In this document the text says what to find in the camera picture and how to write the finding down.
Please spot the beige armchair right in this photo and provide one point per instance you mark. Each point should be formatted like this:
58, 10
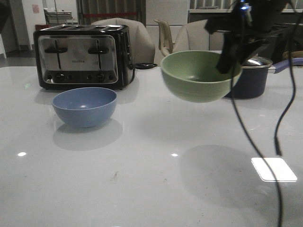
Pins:
194, 36

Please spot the cream plastic chair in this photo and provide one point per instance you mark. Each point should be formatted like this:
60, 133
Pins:
165, 38

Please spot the white cabinet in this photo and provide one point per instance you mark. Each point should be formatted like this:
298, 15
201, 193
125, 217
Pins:
175, 12

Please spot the dark blue saucepan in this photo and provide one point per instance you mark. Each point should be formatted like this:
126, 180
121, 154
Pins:
252, 82

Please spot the black and chrome toaster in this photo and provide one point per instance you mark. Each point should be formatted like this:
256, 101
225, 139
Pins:
69, 57

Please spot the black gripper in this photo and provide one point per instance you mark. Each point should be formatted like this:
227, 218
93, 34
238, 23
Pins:
252, 18

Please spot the green bowl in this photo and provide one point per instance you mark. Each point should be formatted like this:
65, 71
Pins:
193, 76

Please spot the blue bowl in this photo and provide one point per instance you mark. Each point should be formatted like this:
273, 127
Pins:
85, 107

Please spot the beige armchair left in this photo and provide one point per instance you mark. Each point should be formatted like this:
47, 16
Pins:
141, 44

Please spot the beige armchair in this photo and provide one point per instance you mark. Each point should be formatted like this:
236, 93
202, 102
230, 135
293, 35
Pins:
194, 36
141, 44

